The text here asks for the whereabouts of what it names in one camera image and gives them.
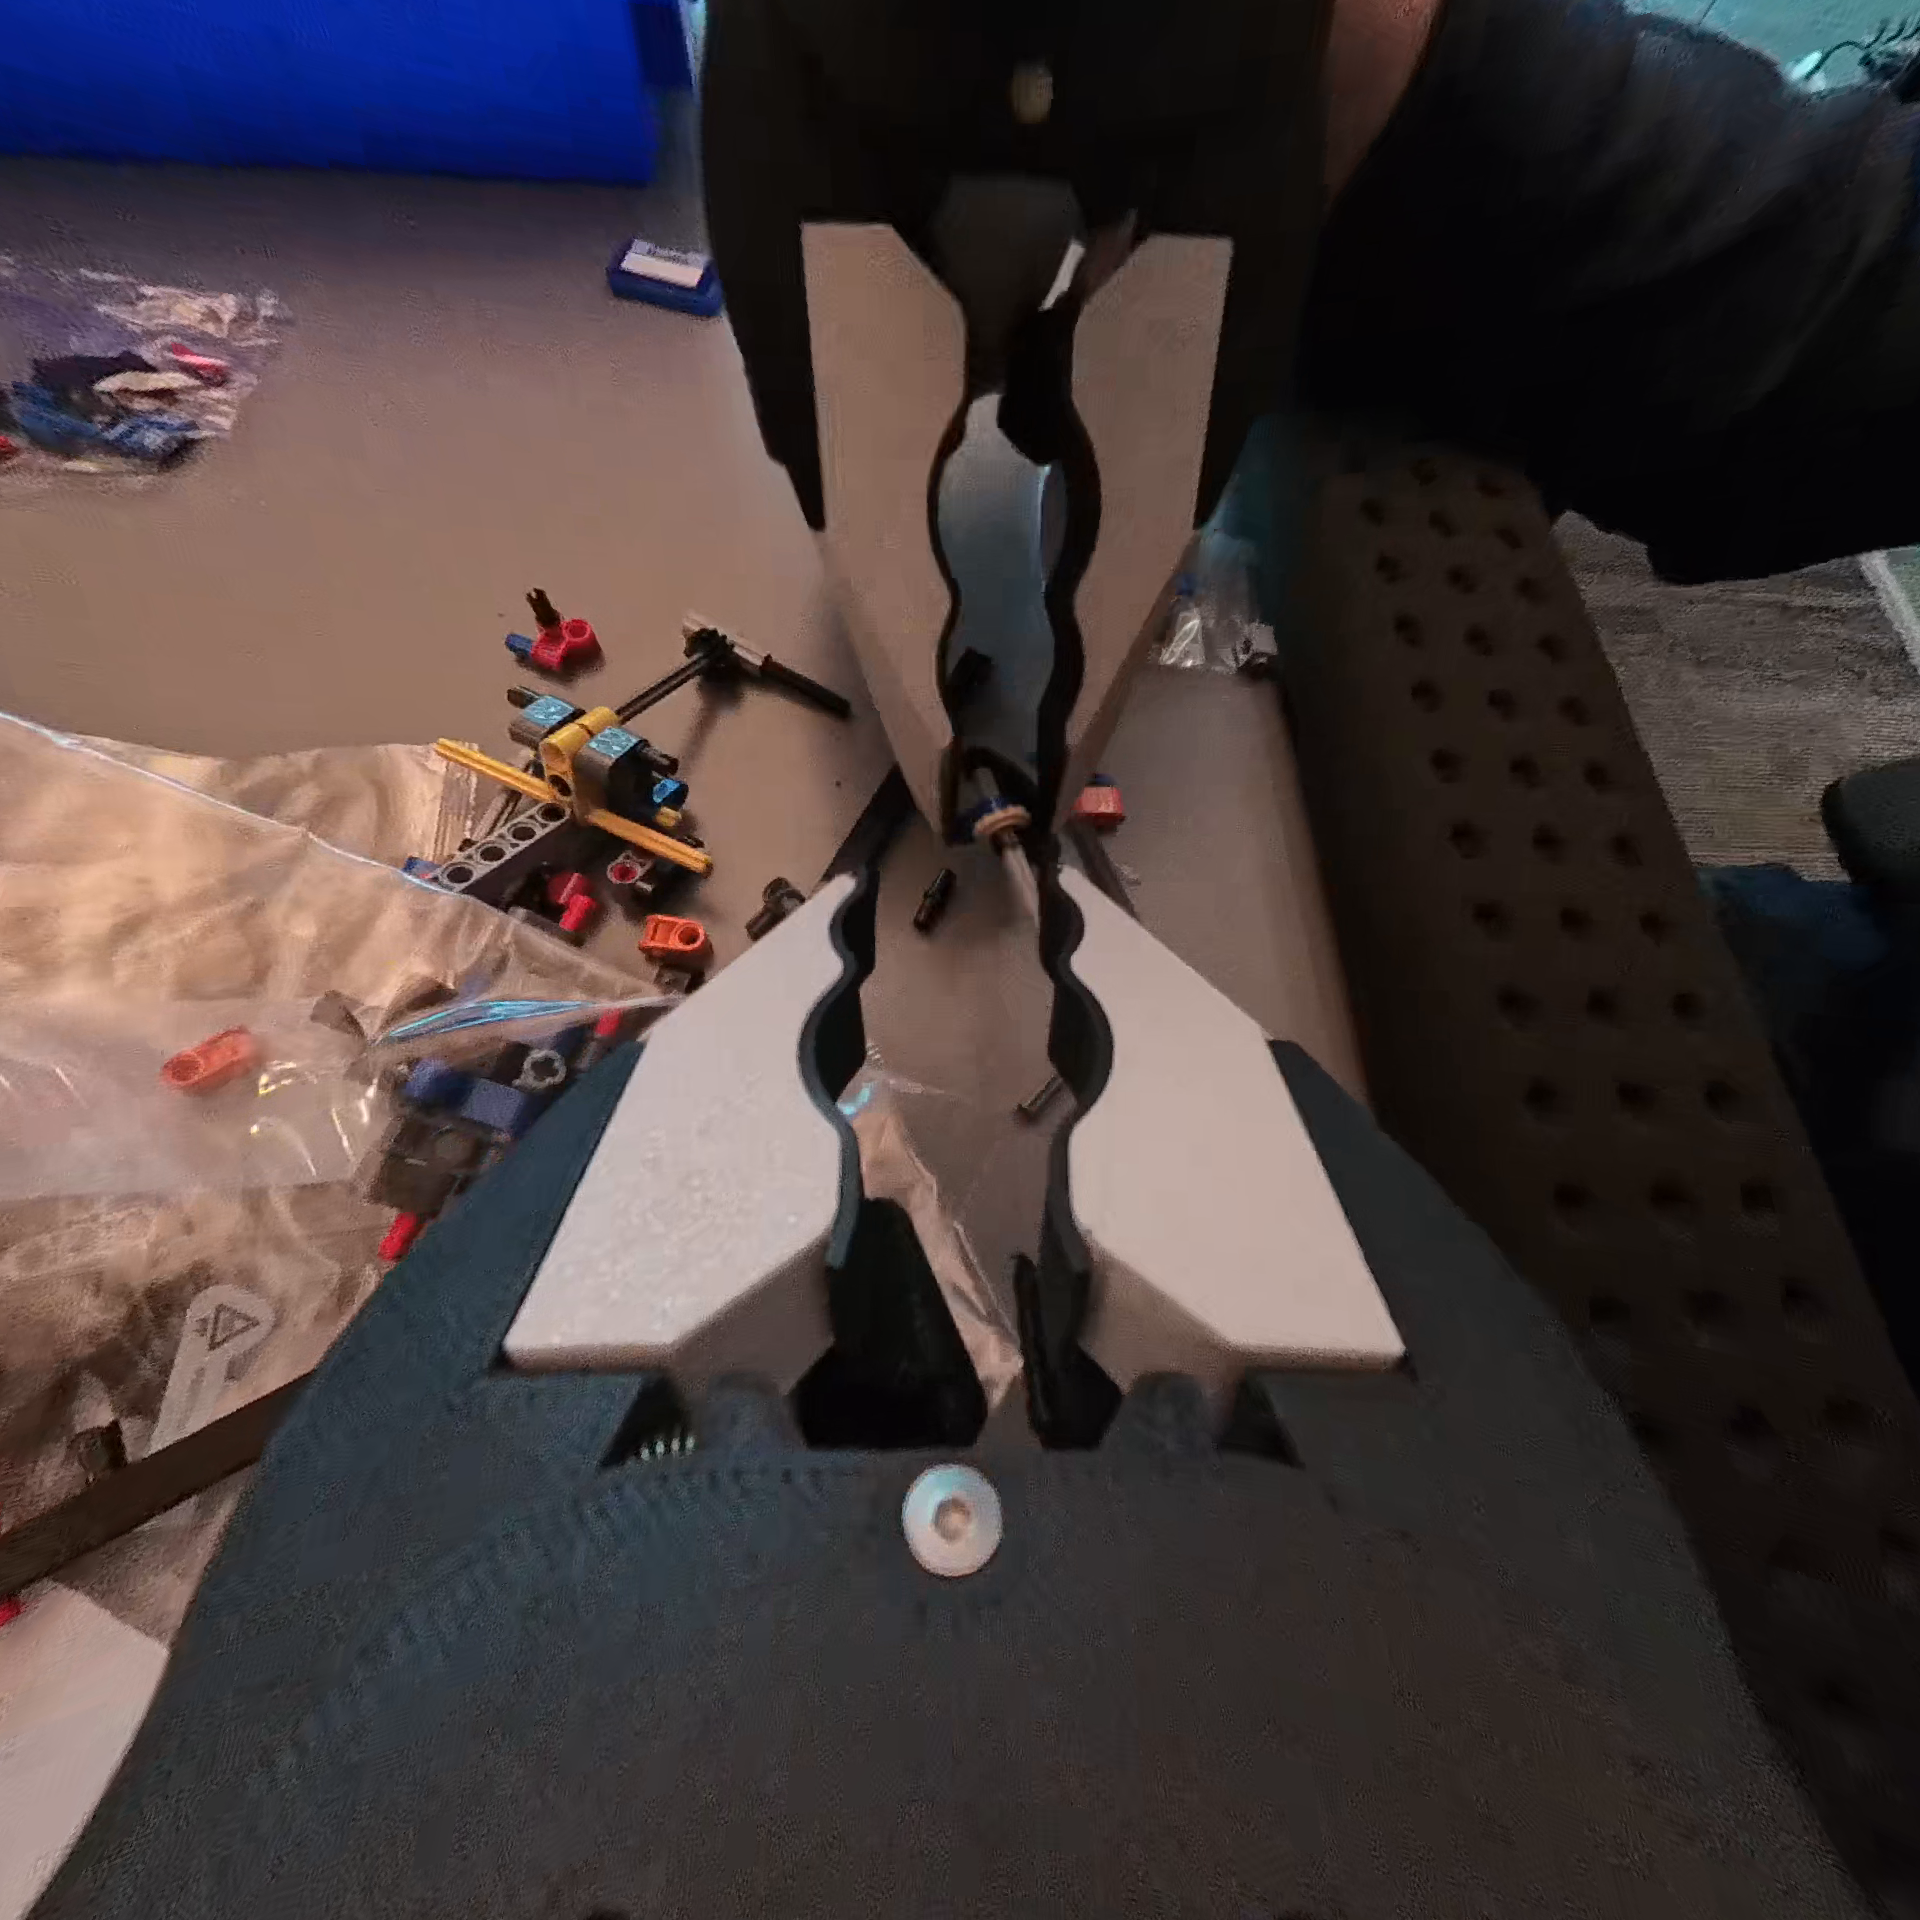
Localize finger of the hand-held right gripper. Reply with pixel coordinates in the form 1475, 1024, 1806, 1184
803, 223, 977, 839
1042, 232, 1235, 829

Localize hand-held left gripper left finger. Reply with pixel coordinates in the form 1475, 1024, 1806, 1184
502, 871, 881, 1397

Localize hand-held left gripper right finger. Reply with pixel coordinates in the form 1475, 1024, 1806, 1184
1042, 866, 1408, 1434

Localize red lego connector black pin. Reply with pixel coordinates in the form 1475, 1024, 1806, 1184
506, 589, 606, 673

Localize long black lego beam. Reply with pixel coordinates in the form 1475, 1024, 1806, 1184
817, 768, 915, 903

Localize yellow grey lego assembly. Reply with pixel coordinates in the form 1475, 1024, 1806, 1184
403, 691, 713, 940

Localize person's right forearm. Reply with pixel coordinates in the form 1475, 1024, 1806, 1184
1296, 0, 1920, 587

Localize bag red blue lego pieces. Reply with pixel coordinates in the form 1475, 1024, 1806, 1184
1155, 533, 1284, 676

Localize bag black blue lego pieces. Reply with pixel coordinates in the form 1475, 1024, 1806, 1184
306, 961, 677, 1263

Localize black lego beam red pins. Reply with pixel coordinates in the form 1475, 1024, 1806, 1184
0, 1387, 302, 1600

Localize small bag blue lego pieces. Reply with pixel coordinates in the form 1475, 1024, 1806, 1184
0, 257, 296, 483

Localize person's right hand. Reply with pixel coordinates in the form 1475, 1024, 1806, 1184
1329, 0, 1444, 203

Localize small blue white box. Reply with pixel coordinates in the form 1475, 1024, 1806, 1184
609, 237, 728, 319

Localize dark perforated board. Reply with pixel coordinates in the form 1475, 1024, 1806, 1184
1275, 435, 1920, 1920

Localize pile of clear plastic bags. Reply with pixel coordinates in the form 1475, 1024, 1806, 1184
0, 712, 677, 1652

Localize blue plastic bin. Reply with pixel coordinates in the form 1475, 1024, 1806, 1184
0, 0, 699, 189

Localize black chair armrest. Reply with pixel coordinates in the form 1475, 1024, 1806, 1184
1821, 756, 1920, 903

